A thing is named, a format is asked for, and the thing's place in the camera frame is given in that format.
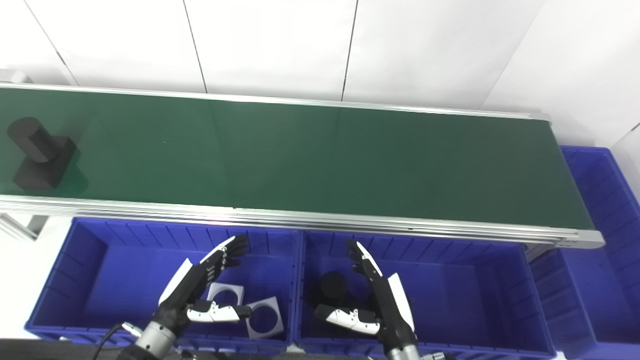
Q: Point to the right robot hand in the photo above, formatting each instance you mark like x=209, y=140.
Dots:
x=392, y=310

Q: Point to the white square plate round hole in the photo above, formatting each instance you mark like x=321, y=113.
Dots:
x=274, y=327
x=232, y=291

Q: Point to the black cylinder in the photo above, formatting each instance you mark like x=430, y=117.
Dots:
x=37, y=160
x=331, y=287

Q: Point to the blue plastic bin with plates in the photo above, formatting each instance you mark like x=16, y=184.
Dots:
x=125, y=280

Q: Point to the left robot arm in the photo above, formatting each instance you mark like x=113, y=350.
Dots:
x=152, y=342

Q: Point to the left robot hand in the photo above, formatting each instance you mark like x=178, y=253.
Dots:
x=187, y=295

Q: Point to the blue plastic bin empty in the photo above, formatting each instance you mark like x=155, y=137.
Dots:
x=600, y=280

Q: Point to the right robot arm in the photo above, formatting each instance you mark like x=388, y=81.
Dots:
x=402, y=354

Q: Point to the aluminium conveyor support leg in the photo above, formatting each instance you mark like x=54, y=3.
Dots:
x=20, y=225

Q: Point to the green conveyor belt aluminium frame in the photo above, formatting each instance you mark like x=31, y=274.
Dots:
x=310, y=155

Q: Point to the blue plastic bin black parts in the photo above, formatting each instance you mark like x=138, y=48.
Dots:
x=465, y=295

